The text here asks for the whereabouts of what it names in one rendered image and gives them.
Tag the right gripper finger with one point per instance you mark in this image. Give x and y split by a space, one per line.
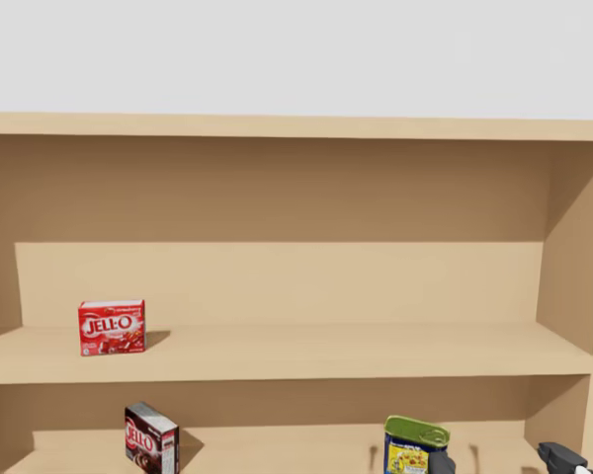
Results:
561 456
441 465

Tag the pale wooden shelf unit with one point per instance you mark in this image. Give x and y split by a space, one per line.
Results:
296 276

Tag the dark brown and white carton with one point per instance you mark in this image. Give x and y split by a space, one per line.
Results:
148 442

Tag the green and blue rectangular can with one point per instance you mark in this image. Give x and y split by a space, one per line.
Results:
410 444

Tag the red carton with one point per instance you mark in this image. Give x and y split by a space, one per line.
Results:
111 328

